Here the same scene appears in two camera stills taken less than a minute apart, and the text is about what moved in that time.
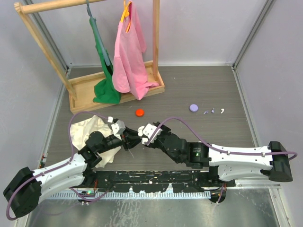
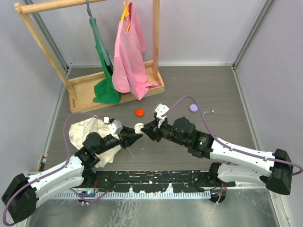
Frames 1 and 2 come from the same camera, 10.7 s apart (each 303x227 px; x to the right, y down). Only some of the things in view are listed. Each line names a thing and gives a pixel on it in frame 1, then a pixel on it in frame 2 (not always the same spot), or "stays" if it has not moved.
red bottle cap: x=139 y=112 stays
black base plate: x=156 y=180 stays
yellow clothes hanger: x=125 y=13 stays
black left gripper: x=131 y=138 stays
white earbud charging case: x=143 y=139 → x=138 y=127
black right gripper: x=166 y=130 → x=153 y=131
